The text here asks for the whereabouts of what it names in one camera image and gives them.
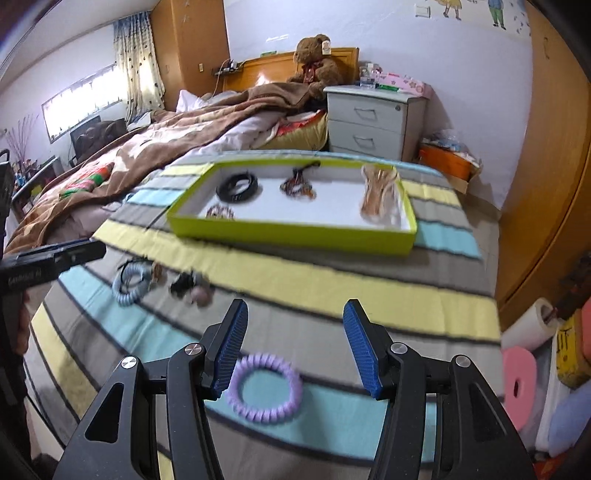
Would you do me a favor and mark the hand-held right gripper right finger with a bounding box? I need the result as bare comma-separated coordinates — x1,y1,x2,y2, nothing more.
342,298,539,480

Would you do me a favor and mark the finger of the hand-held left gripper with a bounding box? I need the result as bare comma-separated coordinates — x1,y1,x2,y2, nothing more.
51,239,107,274

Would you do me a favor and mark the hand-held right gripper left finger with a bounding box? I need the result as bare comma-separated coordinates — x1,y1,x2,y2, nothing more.
53,298,250,480

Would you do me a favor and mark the purple spiral hair tie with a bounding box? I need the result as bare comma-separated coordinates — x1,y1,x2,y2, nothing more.
226,353,304,424

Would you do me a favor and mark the lime green shallow box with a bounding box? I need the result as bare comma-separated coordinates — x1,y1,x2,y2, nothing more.
166,154,419,256

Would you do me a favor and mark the brown beaded bracelet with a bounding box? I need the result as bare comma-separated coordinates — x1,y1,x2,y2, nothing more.
204,203,236,221

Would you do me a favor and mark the black smart band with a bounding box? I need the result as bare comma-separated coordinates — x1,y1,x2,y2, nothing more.
215,171,260,202

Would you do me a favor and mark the beige hair claw clip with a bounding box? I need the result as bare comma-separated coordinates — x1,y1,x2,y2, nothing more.
359,165,402,227

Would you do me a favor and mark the dark beaded bracelet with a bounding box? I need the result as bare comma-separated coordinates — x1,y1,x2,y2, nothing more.
279,167,318,200

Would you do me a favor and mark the person's left hand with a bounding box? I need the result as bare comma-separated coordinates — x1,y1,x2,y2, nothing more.
13,293,32,358

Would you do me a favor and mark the striped bed sheet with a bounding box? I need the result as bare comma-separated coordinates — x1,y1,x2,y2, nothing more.
23,152,504,480

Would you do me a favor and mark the brown blanket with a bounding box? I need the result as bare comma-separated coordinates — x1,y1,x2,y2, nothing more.
4,82,324,254

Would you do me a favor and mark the window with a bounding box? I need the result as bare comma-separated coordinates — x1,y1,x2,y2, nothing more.
41,65,118,144

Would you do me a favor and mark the pink foam roll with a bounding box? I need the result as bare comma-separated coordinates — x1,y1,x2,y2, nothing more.
502,346,539,432

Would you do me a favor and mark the white paper roll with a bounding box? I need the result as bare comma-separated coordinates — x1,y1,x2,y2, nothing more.
501,298,559,352

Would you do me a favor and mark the white pillow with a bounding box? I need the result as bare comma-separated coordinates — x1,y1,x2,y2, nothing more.
175,90,218,112

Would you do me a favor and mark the patterned curtain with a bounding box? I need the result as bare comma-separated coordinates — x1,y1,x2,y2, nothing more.
113,11,166,125

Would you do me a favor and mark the orange box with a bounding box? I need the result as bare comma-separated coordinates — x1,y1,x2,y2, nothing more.
419,143,481,181

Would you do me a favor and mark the yellow tin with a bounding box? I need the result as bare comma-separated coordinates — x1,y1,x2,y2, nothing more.
556,314,591,388

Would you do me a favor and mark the white plastic container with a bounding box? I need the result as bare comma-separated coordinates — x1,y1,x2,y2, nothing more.
536,383,591,457

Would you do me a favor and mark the yellow red pillow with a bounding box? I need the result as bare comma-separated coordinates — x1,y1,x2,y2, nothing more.
263,111,329,152

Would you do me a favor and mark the narrow wooden wardrobe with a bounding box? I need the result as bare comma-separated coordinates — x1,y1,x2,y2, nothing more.
150,0,230,112

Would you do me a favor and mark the grey nightstand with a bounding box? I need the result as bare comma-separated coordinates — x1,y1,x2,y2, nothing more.
323,85,428,163

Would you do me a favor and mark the wooden headboard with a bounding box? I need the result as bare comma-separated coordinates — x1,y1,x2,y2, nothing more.
223,47,360,93

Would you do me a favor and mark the large wooden wardrobe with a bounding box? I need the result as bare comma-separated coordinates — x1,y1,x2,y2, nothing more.
496,4,591,319

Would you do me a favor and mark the pink flowered box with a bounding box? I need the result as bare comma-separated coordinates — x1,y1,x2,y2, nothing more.
376,71,432,97

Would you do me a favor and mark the brown teddy bear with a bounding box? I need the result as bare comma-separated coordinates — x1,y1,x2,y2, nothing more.
288,34,345,100

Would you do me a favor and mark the thin black hair tie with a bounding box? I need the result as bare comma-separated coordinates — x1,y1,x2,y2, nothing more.
117,258,148,283

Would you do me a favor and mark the pompom hair tie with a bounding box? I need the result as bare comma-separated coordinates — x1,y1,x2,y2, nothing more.
170,271,213,308

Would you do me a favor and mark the light blue spiral hair tie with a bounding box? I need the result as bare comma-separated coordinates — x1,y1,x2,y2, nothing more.
112,261,153,306

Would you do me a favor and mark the cartoon wall sticker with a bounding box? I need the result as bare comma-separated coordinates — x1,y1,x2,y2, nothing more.
436,0,527,31

